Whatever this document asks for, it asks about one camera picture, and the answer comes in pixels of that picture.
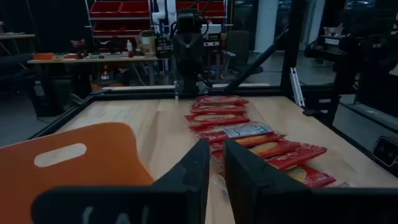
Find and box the orange plastic basket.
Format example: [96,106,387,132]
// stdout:
[0,121,155,224]

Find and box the silver aluminium bar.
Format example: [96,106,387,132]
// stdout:
[289,67,305,108]

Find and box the red popcorn bag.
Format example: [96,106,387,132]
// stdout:
[195,95,249,106]
[211,133,287,152]
[285,164,337,189]
[190,103,247,114]
[183,111,251,129]
[248,140,302,159]
[198,121,275,144]
[266,143,328,171]

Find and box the black table-level camera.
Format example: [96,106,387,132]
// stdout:
[371,136,398,167]

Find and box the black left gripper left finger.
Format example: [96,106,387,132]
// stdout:
[30,138,211,224]

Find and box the orange tray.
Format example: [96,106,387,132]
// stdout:
[32,52,57,61]

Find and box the black aluminium table frame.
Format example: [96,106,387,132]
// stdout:
[28,0,398,178]

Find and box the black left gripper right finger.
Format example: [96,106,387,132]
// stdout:
[224,139,398,224]

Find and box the black office chair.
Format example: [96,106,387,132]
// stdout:
[221,30,264,79]

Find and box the white column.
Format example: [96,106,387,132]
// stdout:
[254,0,279,53]

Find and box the metal shelf rack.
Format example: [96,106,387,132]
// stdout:
[85,0,154,54]

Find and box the red storage bin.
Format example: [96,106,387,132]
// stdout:
[93,19,126,36]
[198,1,226,17]
[119,1,150,17]
[90,1,123,18]

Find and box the wooden workbench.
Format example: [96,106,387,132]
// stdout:
[27,52,163,87]

